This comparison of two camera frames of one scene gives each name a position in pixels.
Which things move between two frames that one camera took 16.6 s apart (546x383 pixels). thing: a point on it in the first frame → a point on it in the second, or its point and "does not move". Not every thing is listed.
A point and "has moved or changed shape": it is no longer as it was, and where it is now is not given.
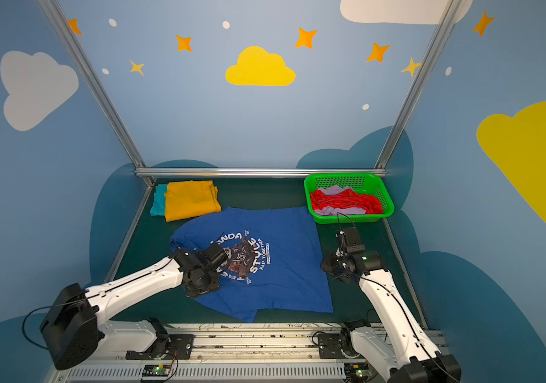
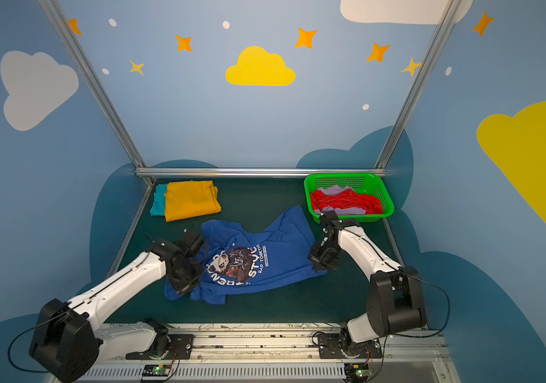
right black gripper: [338, 270] → [321, 256]
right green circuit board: [357, 370] does not move
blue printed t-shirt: [274, 260] has moved or changed shape
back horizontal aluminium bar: [263, 171] does not move
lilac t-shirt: [330, 211] does not move
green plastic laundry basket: [336, 198] does not move
